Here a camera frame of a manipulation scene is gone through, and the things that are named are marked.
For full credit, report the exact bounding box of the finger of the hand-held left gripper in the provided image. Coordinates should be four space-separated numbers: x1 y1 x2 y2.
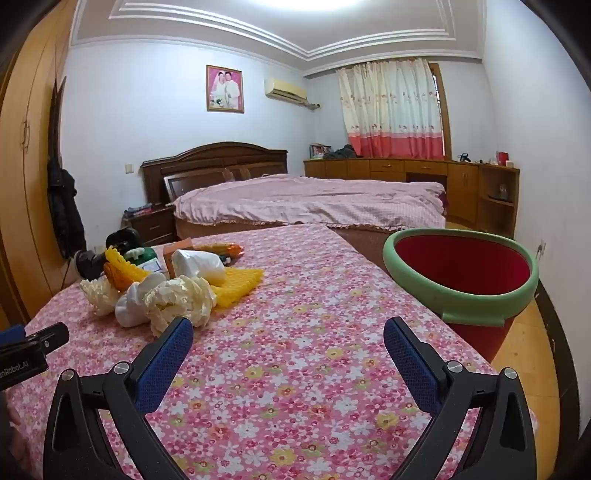
0 324 27 348
25 322 71 356

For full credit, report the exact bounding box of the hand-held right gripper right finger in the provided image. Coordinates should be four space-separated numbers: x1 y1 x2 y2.
383 316 539 480

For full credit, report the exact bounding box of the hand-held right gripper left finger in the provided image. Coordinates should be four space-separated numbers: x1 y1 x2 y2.
42 316 195 480

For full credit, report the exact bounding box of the white foam net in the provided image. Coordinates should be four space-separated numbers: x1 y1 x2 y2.
80 277 122 317
115 281 153 328

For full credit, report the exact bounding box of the red bin with green rim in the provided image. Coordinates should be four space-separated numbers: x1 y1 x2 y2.
382 227 540 365

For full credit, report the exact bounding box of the orange foam net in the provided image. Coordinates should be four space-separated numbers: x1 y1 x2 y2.
102 262 127 291

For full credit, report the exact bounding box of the white plastic bag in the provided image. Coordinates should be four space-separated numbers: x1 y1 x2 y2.
172 249 227 287

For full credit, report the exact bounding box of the yellow foam net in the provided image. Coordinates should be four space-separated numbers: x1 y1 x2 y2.
212 268 265 308
104 247 151 282

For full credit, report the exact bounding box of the orange box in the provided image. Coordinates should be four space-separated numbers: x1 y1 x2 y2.
161 237 195 259

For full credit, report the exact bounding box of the black device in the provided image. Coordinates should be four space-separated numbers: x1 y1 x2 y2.
71 227 141 281

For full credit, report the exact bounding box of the pink floral tablecloth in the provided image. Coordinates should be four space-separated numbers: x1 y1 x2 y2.
4 224 539 480

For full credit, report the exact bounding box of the black coat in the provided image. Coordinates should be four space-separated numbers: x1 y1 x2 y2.
46 154 86 257

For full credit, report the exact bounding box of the orange snack packet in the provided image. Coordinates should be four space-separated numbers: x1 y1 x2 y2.
203 242 245 259

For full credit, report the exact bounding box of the dark wooden nightstand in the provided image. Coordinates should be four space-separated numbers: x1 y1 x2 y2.
122 205 178 247

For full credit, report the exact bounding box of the light wooden cabinet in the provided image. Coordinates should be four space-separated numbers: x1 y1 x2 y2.
302 157 522 241

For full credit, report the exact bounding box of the pink bedspread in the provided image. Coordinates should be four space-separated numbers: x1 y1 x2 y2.
172 174 448 232

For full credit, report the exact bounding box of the light wooden wardrobe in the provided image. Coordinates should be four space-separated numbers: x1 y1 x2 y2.
0 0 79 324

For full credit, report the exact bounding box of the dark wooden bed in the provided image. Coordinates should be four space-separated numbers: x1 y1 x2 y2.
141 142 448 278

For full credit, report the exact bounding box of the dark cloth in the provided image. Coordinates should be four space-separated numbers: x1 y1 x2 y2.
325 144 365 160

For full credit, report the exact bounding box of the white and red curtain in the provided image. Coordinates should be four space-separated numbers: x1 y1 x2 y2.
336 58 446 160

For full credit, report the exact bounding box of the white air conditioner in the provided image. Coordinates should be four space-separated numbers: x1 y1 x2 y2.
264 78 309 104

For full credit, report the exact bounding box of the wooden window frame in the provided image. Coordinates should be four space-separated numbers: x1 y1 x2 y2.
429 62 452 160

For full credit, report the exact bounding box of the framed wall photo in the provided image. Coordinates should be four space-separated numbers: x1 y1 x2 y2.
205 65 245 114

